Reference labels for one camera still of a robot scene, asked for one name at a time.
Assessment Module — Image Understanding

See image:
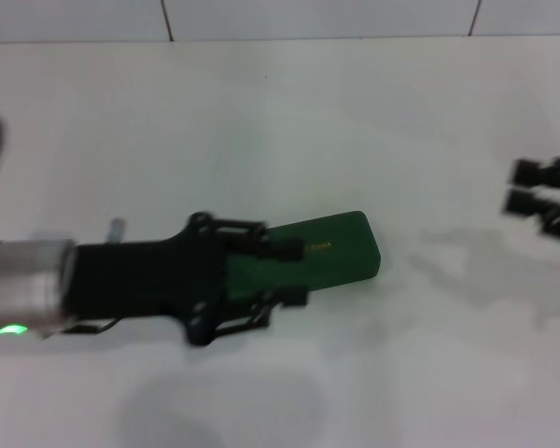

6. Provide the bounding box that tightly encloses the green glasses case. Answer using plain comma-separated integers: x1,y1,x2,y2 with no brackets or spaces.
223,210,383,304

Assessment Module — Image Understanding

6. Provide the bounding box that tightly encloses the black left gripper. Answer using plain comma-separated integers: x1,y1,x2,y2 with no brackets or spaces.
64,212,308,347

